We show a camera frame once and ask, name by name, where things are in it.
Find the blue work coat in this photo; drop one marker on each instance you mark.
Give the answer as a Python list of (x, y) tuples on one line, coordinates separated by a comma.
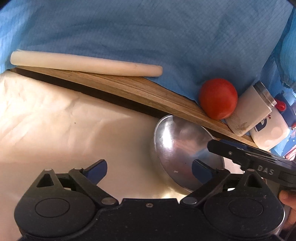
[(138, 34)]

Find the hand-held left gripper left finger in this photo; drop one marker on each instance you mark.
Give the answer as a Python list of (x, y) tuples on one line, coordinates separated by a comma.
[(98, 170)]

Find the white flask with steel lid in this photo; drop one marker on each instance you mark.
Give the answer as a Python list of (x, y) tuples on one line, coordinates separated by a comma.
[(247, 109)]

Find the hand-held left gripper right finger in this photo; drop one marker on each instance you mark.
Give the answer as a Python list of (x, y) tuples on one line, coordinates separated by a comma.
[(202, 170)]

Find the wooden cutting board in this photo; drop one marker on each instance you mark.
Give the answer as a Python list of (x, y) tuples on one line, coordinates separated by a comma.
[(129, 90)]

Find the person's right hand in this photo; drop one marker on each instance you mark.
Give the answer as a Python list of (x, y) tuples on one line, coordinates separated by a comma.
[(290, 199)]

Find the blue polka dot tent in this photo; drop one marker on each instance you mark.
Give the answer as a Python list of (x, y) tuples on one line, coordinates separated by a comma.
[(291, 139)]

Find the white bottle with blue lid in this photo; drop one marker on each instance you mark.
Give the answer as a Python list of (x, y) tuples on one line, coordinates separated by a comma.
[(268, 132)]

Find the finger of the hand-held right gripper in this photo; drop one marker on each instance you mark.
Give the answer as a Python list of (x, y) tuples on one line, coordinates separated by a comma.
[(240, 145), (226, 151)]

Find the cream tablecloth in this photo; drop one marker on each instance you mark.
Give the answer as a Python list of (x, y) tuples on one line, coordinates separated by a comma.
[(57, 127)]

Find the steel bowl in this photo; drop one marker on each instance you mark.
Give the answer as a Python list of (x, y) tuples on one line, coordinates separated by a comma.
[(180, 148)]

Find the white rolling pin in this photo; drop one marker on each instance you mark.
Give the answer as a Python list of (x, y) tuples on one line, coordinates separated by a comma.
[(81, 63)]

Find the red tomato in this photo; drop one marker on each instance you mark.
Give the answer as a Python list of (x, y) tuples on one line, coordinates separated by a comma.
[(218, 98)]

